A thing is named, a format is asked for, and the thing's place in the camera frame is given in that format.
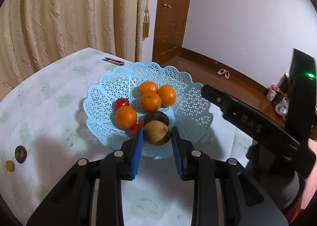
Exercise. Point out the red cherry tomato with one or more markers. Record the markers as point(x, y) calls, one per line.
point(135, 128)
point(121, 102)

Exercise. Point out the plastic bag on floor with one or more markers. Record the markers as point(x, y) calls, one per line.
point(281, 108)

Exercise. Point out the dark passionfruit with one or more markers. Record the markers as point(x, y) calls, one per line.
point(20, 154)
point(158, 116)

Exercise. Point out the wooden door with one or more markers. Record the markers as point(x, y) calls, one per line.
point(170, 23)

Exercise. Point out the pink black thread snips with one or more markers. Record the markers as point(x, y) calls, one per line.
point(114, 61)

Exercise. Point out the right hand grey glove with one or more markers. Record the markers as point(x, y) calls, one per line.
point(280, 182)

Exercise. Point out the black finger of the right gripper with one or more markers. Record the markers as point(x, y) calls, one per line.
point(218, 98)

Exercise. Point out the dark passionfruit front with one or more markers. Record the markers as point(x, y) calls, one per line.
point(20, 154)

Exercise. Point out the white patterned bed sheet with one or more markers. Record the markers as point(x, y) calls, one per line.
point(45, 115)

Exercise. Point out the beige curtain right panel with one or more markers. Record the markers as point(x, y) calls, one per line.
point(36, 33)

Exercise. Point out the light blue lattice basket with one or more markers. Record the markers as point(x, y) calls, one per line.
point(190, 113)

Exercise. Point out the large orange mandarin front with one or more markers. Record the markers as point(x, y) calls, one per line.
point(125, 117)

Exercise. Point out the gold curtain tassel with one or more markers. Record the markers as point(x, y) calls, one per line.
point(146, 21)

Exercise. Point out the small jar on floor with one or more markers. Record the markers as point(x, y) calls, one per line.
point(272, 92)

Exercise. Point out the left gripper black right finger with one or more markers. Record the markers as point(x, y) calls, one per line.
point(195, 165)

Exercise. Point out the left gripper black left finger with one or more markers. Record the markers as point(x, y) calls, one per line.
point(122, 164)

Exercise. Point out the pink slippers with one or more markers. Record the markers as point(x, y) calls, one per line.
point(224, 72)

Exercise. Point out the pale longan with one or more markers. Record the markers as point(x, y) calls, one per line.
point(156, 133)

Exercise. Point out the brown longan front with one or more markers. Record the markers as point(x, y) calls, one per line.
point(9, 166)

